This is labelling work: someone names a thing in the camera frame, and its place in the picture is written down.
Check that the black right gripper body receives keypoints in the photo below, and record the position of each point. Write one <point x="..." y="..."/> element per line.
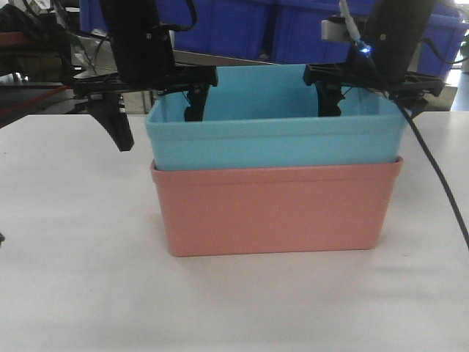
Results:
<point x="412" y="85"/>

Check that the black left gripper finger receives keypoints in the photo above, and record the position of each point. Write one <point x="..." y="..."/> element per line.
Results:
<point x="108" y="110"/>
<point x="197" y="97"/>

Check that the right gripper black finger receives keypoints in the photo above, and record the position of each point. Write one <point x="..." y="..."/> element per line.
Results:
<point x="329" y="96"/>
<point x="414" y="104"/>

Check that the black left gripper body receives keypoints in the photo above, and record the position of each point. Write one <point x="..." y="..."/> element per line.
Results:
<point x="145" y="60"/>

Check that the light blue plastic box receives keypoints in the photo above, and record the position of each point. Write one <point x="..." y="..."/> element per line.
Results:
<point x="266" y="116"/>

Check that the pink plastic box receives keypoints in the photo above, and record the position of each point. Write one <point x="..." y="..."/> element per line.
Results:
<point x="269" y="210"/>

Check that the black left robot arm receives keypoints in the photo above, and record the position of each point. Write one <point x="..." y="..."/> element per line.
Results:
<point x="133" y="12"/>

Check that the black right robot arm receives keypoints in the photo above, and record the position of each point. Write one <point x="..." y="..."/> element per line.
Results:
<point x="378" y="59"/>

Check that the stainless steel shelf rack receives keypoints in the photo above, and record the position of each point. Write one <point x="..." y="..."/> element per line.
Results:
<point x="234" y="60"/>

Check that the blue storage bin right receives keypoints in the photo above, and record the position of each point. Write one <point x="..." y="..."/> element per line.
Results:
<point x="446" y="29"/>

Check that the blue storage bin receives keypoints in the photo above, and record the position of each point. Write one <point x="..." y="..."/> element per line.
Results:
<point x="446" y="29"/>
<point x="227" y="28"/>
<point x="297" y="35"/>

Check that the green potted plant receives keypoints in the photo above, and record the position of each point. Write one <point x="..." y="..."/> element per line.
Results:
<point x="464" y="54"/>

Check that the blue storage bin middle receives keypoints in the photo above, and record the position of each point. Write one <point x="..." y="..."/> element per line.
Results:
<point x="297" y="35"/>

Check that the dark desk with red edge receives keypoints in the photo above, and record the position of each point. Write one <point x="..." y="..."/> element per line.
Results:
<point x="34" y="76"/>

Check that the blue storage bin left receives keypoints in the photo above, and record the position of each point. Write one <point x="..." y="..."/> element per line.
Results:
<point x="227" y="28"/>

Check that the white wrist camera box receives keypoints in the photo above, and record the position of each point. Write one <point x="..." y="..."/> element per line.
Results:
<point x="338" y="29"/>

